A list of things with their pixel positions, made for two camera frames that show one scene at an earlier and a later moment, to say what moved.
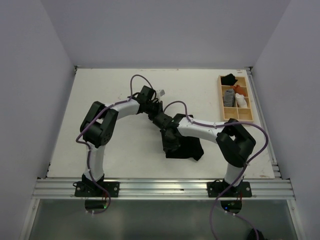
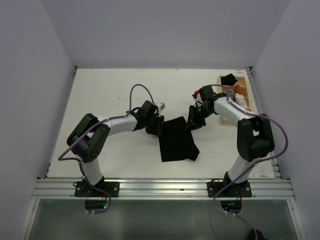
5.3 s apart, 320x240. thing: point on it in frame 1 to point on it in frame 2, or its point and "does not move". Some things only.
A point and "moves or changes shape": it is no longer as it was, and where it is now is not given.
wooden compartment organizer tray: [233, 113] does not move
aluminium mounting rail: [163, 188] does not move
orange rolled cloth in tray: [238, 89] does not move
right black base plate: [215, 189] does not move
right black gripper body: [168, 141] to [198, 115]
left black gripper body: [153, 108] to [153, 125]
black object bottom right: [252, 235] does not move
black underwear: [190, 147] moves or changes shape
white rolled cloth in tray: [240, 100] does not move
